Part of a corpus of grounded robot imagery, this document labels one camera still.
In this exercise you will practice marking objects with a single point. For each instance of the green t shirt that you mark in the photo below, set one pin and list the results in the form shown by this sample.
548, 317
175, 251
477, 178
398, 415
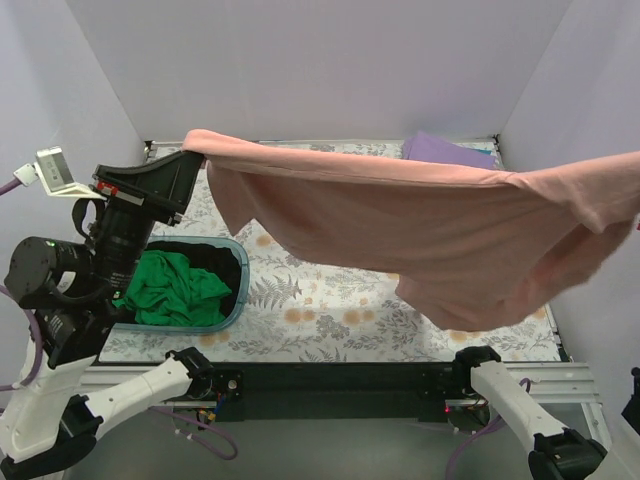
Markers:
167, 291

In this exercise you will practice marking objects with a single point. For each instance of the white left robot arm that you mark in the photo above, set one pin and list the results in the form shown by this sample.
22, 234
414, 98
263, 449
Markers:
68, 291

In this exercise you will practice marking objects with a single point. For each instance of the floral table mat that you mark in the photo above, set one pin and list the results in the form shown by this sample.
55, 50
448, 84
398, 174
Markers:
301, 312

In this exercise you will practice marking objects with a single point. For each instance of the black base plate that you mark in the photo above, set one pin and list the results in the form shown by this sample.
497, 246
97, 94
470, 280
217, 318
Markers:
424, 391

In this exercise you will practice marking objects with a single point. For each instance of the pink t shirt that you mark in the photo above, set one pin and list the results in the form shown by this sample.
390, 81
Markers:
474, 249

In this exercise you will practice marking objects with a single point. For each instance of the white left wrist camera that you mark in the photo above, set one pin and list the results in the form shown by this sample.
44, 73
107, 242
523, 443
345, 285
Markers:
51, 170

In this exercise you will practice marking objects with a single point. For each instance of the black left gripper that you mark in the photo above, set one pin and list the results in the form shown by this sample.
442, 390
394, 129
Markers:
138, 198

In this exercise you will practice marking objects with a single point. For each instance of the folded purple t shirt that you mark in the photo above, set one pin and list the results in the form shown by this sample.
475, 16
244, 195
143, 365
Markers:
427, 148

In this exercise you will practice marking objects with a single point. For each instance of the blue plastic basket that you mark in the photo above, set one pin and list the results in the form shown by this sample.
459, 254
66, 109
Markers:
128, 322

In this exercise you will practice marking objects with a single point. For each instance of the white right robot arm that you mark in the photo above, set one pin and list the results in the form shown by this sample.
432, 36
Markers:
554, 451

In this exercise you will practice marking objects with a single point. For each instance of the aluminium frame rail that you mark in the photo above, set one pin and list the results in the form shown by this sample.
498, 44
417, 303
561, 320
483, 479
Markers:
552, 382

